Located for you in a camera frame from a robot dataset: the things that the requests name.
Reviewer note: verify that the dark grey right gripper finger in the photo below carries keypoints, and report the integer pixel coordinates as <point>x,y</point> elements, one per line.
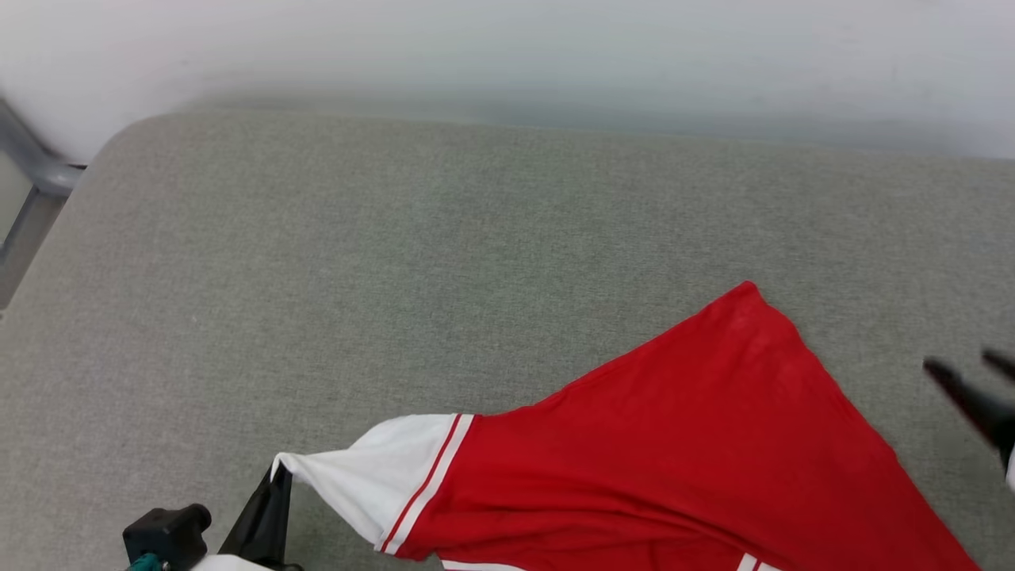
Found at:
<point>1003,363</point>
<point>987,412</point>

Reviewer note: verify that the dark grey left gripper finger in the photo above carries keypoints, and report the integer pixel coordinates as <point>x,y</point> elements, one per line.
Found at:
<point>279,531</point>
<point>247,531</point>

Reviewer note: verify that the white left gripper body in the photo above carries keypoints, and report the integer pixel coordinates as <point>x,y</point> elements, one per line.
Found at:
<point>234,565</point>

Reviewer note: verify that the red and white jersey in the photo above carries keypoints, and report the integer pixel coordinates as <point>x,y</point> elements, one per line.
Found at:
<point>674,444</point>

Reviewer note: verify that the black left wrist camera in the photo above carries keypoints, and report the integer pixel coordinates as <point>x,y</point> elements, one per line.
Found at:
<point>166,531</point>

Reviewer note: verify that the teal left camera connector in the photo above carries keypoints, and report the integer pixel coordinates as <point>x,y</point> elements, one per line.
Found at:
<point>144,564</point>

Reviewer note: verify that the grey metal frame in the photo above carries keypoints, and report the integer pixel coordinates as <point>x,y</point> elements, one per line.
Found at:
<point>47,174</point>

